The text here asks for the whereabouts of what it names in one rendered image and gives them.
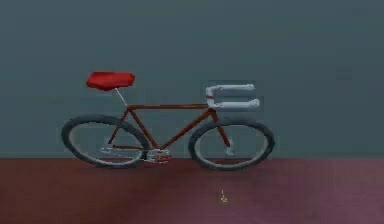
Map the red bicycle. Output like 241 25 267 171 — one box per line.
60 71 276 172

